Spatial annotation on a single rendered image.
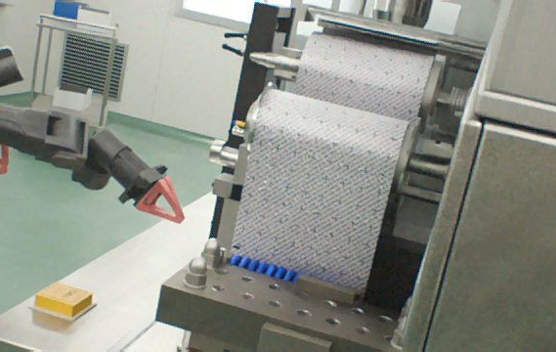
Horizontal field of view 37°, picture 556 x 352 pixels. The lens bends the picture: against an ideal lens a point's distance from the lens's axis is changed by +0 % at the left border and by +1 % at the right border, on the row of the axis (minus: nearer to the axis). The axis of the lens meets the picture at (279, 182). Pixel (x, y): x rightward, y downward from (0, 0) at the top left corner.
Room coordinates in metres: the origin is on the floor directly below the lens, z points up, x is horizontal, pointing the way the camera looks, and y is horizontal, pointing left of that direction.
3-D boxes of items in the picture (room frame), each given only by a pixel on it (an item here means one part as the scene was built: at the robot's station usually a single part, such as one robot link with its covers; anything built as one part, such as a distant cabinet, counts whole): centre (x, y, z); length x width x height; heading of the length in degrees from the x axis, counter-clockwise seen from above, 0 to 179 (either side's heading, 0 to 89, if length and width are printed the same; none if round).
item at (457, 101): (1.57, -0.29, 1.33); 0.07 x 0.07 x 0.07; 78
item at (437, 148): (1.32, -0.24, 1.28); 0.06 x 0.05 x 0.02; 78
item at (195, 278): (1.16, 0.09, 1.05); 0.04 x 0.04 x 0.04
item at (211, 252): (1.26, 0.08, 1.05); 0.04 x 0.04 x 0.04
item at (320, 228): (1.30, -0.06, 1.11); 0.23 x 0.01 x 0.18; 78
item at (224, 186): (1.43, 0.08, 1.05); 0.06 x 0.05 x 0.31; 78
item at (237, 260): (1.28, -0.05, 1.03); 0.21 x 0.04 x 0.03; 78
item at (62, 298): (1.28, 0.31, 0.91); 0.07 x 0.07 x 0.02; 78
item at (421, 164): (1.33, -0.24, 1.25); 0.07 x 0.04 x 0.04; 78
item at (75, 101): (5.98, 1.63, 0.51); 0.91 x 0.58 x 1.02; 12
